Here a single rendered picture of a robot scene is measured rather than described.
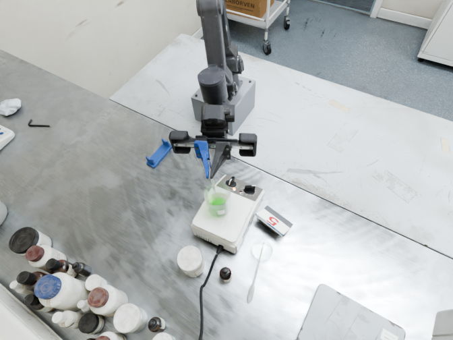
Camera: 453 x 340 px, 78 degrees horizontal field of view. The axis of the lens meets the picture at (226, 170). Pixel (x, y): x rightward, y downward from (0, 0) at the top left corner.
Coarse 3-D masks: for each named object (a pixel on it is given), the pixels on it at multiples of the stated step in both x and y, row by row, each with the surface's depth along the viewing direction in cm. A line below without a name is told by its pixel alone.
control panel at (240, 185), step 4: (228, 176) 83; (224, 180) 80; (236, 180) 82; (240, 180) 82; (240, 184) 80; (244, 184) 80; (248, 184) 81; (232, 188) 77; (236, 188) 78; (240, 188) 78; (256, 188) 80; (260, 188) 80; (236, 192) 76; (240, 192) 76; (244, 192) 77; (256, 192) 78; (260, 192) 78; (244, 196) 75; (248, 196) 76; (252, 196) 76; (256, 196) 76
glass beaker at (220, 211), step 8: (208, 184) 66; (216, 184) 67; (224, 184) 66; (208, 192) 68; (216, 192) 71; (224, 192) 70; (208, 208) 68; (216, 208) 65; (224, 208) 66; (216, 216) 69; (224, 216) 69
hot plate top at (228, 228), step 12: (204, 204) 72; (240, 204) 72; (252, 204) 71; (204, 216) 70; (228, 216) 70; (240, 216) 70; (204, 228) 69; (216, 228) 68; (228, 228) 68; (240, 228) 68; (228, 240) 67
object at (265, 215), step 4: (260, 212) 77; (264, 212) 78; (260, 216) 75; (264, 216) 76; (268, 216) 77; (272, 216) 78; (268, 220) 75; (272, 220) 76; (276, 220) 77; (272, 224) 74; (276, 224) 75; (280, 224) 76; (276, 228) 73; (280, 228) 74; (284, 228) 75; (288, 228) 76
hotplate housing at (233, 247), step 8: (224, 176) 82; (232, 192) 76; (264, 192) 80; (256, 200) 75; (256, 208) 77; (248, 216) 72; (192, 224) 72; (248, 224) 73; (200, 232) 71; (208, 240) 73; (216, 240) 70; (224, 240) 69; (240, 240) 69; (224, 248) 73; (232, 248) 69
